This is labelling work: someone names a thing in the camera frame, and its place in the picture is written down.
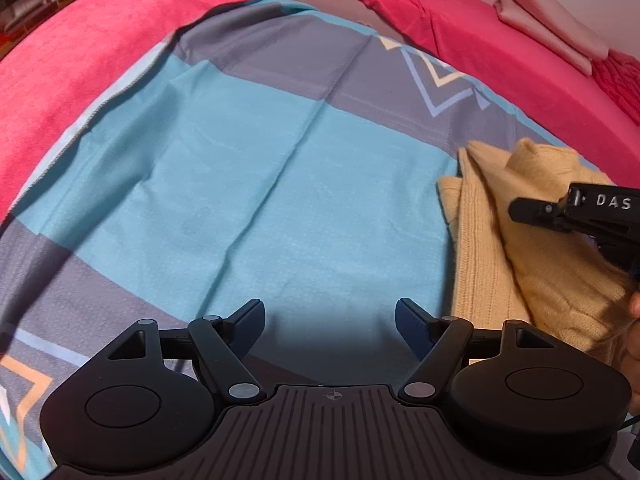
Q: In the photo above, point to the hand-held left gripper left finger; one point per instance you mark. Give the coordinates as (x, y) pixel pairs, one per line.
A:
(250, 322)

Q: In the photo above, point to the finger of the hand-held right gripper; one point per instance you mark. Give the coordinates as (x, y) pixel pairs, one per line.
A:
(535, 211)

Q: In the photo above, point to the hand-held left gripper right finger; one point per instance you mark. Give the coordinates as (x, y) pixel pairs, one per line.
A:
(410, 322)

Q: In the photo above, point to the yellow knit sweater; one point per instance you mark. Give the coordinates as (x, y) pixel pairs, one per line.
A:
(500, 270)

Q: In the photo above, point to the person's right hand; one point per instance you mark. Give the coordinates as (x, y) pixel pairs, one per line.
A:
(636, 305)

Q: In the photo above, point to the red knit cloth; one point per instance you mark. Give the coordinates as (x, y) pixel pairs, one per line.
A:
(620, 85)

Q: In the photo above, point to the red bed cover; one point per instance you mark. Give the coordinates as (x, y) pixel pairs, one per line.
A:
(500, 60)

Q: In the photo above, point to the blue grey patterned bedsheet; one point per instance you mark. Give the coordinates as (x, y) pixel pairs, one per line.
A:
(250, 160)

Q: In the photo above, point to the pink folded pillowcase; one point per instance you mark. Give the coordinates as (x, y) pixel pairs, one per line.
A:
(545, 15)

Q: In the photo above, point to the pink fleece blanket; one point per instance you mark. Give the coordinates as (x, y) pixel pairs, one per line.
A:
(65, 85)

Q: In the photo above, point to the grey mattress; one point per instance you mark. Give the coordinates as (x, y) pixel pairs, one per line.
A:
(310, 2)

